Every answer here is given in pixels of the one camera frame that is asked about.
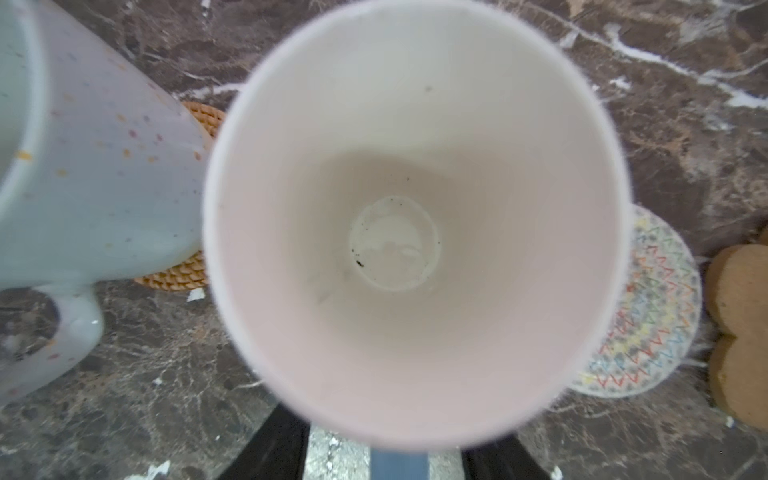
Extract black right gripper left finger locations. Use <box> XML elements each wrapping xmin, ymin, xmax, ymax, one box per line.
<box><xmin>218</xmin><ymin>404</ymin><xmax>311</xmax><ymax>480</ymax></box>

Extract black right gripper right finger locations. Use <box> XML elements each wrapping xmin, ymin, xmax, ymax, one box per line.
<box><xmin>461</xmin><ymin>434</ymin><xmax>550</xmax><ymax>480</ymax></box>

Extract white multicolour stitched coaster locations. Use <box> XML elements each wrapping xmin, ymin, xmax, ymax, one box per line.
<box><xmin>570</xmin><ymin>205</ymin><xmax>702</xmax><ymax>398</ymax></box>

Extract light blue mug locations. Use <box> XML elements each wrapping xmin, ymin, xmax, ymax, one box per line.
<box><xmin>203</xmin><ymin>1</ymin><xmax>633</xmax><ymax>479</ymax></box>

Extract flower shaped cork coaster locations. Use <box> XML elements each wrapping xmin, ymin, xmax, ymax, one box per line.
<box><xmin>704</xmin><ymin>231</ymin><xmax>767</xmax><ymax>431</ymax></box>

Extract white speckled mug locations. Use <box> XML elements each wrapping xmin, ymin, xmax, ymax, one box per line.
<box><xmin>1</xmin><ymin>1</ymin><xmax>213</xmax><ymax>403</ymax></box>

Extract orange woven rattan coaster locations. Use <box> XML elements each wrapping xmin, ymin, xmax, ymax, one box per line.
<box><xmin>134</xmin><ymin>101</ymin><xmax>226</xmax><ymax>292</ymax></box>

